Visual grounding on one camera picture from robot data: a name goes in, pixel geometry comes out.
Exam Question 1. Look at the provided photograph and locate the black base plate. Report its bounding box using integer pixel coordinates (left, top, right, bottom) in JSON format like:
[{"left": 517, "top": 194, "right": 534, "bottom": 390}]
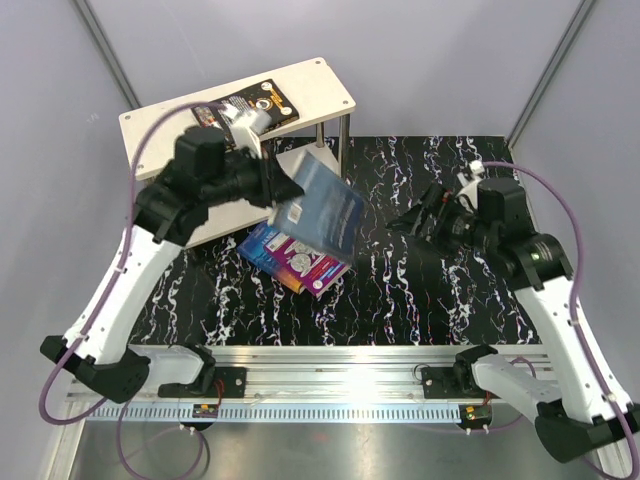
[
  {"left": 157, "top": 366, "right": 248, "bottom": 399},
  {"left": 420, "top": 366, "right": 497, "bottom": 400}
]

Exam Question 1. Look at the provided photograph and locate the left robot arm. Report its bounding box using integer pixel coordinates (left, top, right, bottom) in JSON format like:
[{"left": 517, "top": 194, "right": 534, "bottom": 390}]
[{"left": 40, "top": 126, "right": 303, "bottom": 404}]

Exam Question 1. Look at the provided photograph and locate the purple puzzle book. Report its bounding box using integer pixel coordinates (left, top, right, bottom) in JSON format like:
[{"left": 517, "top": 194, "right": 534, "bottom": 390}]
[{"left": 264, "top": 233, "right": 350, "bottom": 298}]

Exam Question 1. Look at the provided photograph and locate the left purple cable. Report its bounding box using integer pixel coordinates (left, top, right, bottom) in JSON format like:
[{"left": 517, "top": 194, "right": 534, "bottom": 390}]
[{"left": 39, "top": 102, "right": 226, "bottom": 480}]

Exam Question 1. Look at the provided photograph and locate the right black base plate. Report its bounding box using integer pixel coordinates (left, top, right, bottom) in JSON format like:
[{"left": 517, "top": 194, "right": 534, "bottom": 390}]
[{"left": 420, "top": 366, "right": 497, "bottom": 400}]

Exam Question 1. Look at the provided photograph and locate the white slotted cable duct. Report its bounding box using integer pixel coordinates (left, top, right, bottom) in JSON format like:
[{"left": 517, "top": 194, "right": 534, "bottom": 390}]
[{"left": 90, "top": 402, "right": 461, "bottom": 424}]

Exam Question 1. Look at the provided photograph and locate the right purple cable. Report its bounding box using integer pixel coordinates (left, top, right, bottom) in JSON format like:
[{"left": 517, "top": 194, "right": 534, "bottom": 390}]
[{"left": 412, "top": 160, "right": 640, "bottom": 480}]

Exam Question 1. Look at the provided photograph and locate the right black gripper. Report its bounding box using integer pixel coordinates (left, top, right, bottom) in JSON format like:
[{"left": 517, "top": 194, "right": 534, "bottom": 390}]
[{"left": 385, "top": 182, "right": 498, "bottom": 262}]

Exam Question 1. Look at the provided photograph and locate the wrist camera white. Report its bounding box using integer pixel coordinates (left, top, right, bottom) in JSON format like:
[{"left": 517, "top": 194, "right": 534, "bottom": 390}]
[
  {"left": 218, "top": 104, "right": 271, "bottom": 157},
  {"left": 456, "top": 160, "right": 485, "bottom": 207}
]

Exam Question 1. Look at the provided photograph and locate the dark blue book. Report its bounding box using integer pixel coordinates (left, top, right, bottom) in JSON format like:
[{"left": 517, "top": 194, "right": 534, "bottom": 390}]
[{"left": 268, "top": 150, "right": 365, "bottom": 265}]

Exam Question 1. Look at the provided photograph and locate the aluminium mounting rail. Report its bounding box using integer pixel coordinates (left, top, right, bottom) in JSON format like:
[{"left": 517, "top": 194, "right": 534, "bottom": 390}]
[{"left": 67, "top": 344, "right": 556, "bottom": 406}]

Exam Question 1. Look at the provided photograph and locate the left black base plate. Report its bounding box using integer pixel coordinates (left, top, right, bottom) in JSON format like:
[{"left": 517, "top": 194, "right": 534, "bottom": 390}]
[{"left": 157, "top": 366, "right": 248, "bottom": 399}]

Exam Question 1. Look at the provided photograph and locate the black marble pattern mat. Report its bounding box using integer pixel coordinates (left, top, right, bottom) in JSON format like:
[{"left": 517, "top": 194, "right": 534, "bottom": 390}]
[{"left": 131, "top": 136, "right": 538, "bottom": 346}]

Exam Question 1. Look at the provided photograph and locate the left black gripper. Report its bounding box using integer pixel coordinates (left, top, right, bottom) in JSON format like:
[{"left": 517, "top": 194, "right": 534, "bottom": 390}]
[{"left": 201, "top": 143, "right": 304, "bottom": 208}]

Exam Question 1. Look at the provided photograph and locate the white two-tier wooden shelf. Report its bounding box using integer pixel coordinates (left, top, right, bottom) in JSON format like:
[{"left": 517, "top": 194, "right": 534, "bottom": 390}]
[{"left": 119, "top": 57, "right": 356, "bottom": 247}]

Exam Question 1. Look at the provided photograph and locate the purple cable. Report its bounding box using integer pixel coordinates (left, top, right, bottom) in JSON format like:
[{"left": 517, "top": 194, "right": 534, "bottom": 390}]
[
  {"left": 412, "top": 160, "right": 640, "bottom": 480},
  {"left": 39, "top": 102, "right": 226, "bottom": 480}
]

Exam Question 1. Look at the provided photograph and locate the blue Jane Eyre book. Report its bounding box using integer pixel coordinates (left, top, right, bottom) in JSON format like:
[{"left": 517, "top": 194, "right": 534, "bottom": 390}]
[{"left": 237, "top": 221, "right": 304, "bottom": 294}]

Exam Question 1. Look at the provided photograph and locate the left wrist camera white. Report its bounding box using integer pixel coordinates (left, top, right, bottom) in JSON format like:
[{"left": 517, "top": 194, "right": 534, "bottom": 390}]
[{"left": 218, "top": 104, "right": 271, "bottom": 157}]

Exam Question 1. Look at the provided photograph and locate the black book with circles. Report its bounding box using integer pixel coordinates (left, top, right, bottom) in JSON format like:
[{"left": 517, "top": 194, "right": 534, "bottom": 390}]
[{"left": 191, "top": 78, "right": 300, "bottom": 151}]

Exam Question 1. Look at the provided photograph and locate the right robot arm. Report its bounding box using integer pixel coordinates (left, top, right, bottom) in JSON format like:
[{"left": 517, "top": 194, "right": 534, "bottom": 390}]
[{"left": 387, "top": 178, "right": 639, "bottom": 463}]

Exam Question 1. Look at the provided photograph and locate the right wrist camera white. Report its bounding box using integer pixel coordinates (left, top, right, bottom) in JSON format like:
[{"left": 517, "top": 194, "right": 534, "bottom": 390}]
[{"left": 456, "top": 160, "right": 485, "bottom": 207}]

